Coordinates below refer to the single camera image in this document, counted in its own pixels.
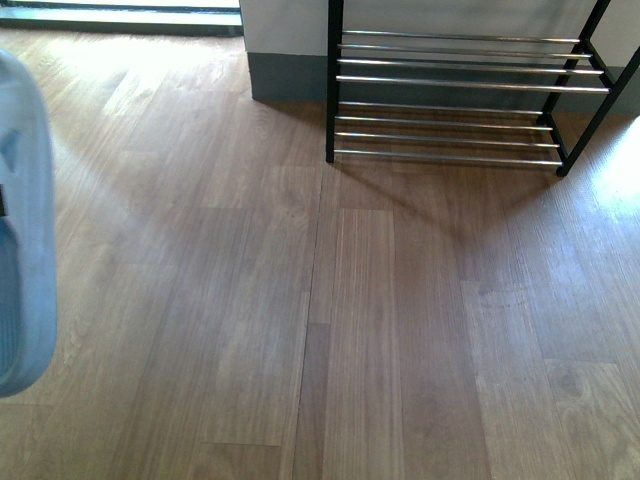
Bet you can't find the black metal shoe rack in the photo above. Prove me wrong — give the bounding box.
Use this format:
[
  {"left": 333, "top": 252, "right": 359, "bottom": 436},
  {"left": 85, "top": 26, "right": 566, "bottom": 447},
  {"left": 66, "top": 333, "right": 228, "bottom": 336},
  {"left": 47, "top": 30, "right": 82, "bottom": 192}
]
[{"left": 325, "top": 1, "right": 639, "bottom": 177}]

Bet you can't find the light blue slide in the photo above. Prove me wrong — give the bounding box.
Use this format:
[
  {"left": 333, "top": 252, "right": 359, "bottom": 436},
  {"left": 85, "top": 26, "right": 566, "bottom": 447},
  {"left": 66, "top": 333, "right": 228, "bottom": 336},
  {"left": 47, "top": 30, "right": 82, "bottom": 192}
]
[{"left": 1, "top": 51, "right": 57, "bottom": 397}]

